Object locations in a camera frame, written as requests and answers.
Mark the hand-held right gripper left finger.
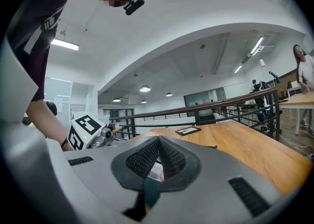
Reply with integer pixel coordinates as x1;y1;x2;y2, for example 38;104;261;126
63;135;160;216

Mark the person's left forearm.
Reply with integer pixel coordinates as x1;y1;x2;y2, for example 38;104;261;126
25;99;74;152

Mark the wooden table with white legs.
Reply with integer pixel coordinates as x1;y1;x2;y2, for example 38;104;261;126
279;92;314;136

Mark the white printed label card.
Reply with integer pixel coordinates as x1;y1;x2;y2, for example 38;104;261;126
147;161;164;183

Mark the person's dark printed shirt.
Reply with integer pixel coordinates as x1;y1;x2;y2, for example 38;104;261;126
6;0;75;102

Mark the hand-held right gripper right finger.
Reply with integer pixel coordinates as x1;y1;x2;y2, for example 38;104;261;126
146;135;281;224

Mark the black head-worn camera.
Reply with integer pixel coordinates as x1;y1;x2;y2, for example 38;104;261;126
123;0;145;16

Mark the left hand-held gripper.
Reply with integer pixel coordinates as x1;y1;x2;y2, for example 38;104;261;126
67;114;115;151

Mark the dark metal railing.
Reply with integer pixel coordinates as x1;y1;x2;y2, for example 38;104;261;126
108;86;282;142

